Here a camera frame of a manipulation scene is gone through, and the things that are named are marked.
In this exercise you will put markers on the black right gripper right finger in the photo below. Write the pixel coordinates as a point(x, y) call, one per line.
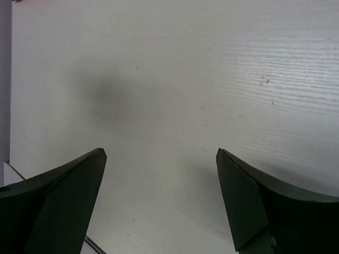
point(268, 215)

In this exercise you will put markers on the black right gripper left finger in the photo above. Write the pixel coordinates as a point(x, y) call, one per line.
point(50, 212)

